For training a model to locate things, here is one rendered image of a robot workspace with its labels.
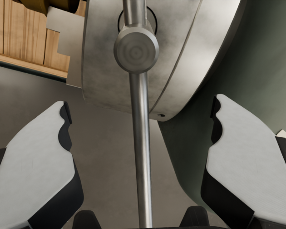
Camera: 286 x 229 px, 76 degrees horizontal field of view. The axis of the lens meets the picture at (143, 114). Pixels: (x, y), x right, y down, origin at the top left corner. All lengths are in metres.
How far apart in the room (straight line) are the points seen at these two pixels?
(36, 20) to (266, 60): 0.50
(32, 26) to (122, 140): 1.24
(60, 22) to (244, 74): 0.26
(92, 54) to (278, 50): 0.17
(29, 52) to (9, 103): 1.19
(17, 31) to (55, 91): 1.01
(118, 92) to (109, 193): 1.82
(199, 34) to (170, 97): 0.07
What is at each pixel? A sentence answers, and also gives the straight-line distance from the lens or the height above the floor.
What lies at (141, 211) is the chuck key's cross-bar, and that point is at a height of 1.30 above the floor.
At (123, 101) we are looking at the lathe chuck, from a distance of 0.23.
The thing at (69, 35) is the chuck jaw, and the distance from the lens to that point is 0.32.
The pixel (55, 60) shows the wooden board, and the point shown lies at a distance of 0.56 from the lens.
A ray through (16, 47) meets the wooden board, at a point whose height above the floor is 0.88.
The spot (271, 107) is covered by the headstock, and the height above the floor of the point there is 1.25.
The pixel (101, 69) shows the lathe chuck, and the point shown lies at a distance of 0.20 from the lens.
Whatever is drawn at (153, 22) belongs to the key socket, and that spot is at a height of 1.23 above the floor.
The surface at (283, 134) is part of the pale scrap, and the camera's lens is 0.23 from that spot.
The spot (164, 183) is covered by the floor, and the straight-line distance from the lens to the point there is 1.96.
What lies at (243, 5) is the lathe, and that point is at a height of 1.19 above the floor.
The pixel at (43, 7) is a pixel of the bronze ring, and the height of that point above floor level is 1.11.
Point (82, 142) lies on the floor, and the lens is 1.69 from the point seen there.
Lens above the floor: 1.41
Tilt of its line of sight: 67 degrees down
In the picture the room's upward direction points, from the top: 169 degrees clockwise
